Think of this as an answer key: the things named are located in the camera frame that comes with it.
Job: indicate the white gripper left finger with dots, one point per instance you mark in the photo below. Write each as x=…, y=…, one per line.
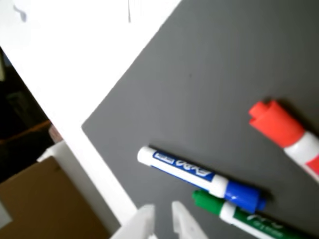
x=135, y=226

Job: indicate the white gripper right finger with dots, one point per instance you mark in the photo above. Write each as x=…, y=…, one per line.
x=185, y=225

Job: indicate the green dry erase marker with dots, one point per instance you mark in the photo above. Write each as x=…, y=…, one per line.
x=211, y=203

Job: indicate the blue dry erase marker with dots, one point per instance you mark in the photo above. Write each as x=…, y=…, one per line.
x=189, y=171

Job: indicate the red dry erase marker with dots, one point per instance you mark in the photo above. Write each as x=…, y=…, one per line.
x=274, y=124

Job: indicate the brown cardboard box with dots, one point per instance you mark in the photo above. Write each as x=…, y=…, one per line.
x=45, y=199

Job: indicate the dark grey mat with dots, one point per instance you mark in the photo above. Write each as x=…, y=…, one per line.
x=199, y=87

